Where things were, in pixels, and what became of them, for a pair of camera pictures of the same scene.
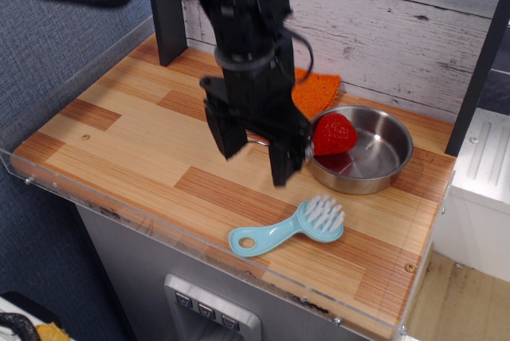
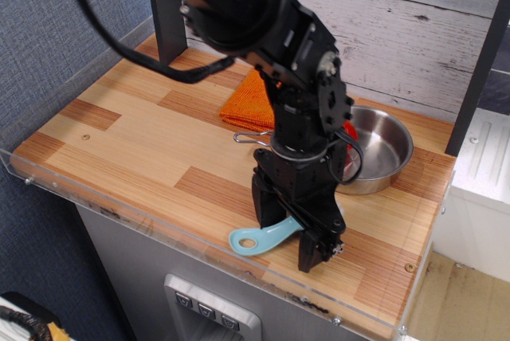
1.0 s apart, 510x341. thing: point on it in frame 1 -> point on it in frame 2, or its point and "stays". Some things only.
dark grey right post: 476,81 stays
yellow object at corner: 51,332 stays
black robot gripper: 265,101 -> 307,190
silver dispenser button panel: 195,314 stays
